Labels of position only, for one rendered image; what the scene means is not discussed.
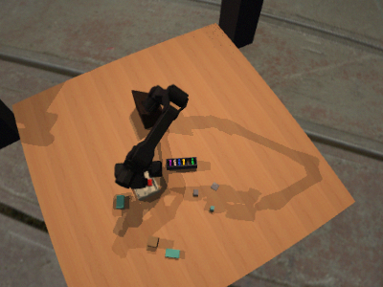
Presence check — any shallow beige rectangular tray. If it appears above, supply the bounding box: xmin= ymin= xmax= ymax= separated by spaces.
xmin=134 ymin=171 xmax=160 ymax=201

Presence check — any brown cube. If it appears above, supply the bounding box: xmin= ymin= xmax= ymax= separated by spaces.
xmin=146 ymin=235 xmax=159 ymax=248

